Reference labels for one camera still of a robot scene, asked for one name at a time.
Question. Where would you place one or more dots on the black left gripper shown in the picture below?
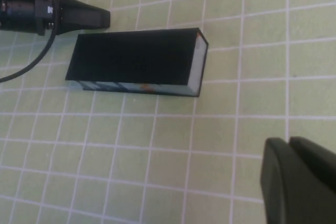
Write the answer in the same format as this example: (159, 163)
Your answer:
(23, 11)

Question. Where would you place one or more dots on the green white checked tablecloth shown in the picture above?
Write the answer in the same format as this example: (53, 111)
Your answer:
(131, 155)

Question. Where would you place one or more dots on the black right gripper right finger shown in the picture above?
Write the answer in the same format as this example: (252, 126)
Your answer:
(320, 171)

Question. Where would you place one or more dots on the black glasses case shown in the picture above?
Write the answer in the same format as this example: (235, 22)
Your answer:
(131, 56)

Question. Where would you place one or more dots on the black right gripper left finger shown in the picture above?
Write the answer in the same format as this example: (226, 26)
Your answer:
(281, 187)

